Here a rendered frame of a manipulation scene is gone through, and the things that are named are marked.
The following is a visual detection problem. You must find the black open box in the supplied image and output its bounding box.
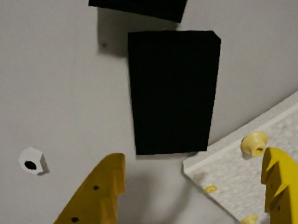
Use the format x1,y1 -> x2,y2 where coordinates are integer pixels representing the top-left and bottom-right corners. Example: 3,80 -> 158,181
88,0 -> 187,23

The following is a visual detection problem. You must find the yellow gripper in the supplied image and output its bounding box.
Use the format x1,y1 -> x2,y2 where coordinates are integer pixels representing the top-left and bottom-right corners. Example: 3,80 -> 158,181
53,147 -> 298,224

